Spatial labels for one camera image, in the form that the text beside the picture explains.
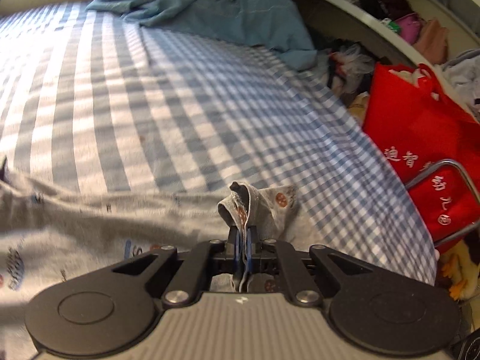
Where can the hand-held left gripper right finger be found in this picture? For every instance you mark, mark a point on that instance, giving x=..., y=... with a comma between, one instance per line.
x=250, y=249

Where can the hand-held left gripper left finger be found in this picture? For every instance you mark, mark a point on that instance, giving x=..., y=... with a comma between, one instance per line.
x=236, y=249

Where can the grey printed pants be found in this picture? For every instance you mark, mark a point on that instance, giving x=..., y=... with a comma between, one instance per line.
x=93, y=217

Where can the blue checked bed sheet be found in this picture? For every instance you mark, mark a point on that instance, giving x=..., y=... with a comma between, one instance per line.
x=150, y=101

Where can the red fabric bag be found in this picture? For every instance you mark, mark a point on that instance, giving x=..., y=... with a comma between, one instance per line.
x=412, y=127

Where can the mixed clothes pile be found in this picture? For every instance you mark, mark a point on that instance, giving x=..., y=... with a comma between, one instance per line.
x=348, y=65

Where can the yellow plush toy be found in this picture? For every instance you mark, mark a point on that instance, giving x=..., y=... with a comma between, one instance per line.
x=461, y=270

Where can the black round object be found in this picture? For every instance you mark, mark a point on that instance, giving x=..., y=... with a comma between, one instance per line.
x=470, y=348

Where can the blue star curtain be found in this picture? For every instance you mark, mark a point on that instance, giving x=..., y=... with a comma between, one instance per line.
x=225, y=7

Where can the white shelf unit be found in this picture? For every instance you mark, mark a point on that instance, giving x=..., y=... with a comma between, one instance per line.
x=369, y=17

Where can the grey crumpled cloth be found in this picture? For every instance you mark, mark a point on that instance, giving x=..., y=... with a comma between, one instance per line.
x=463, y=75

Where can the pink clothes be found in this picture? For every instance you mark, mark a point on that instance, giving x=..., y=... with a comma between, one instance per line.
x=431, y=39

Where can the metal tube frame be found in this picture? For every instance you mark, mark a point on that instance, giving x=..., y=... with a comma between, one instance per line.
x=431, y=171

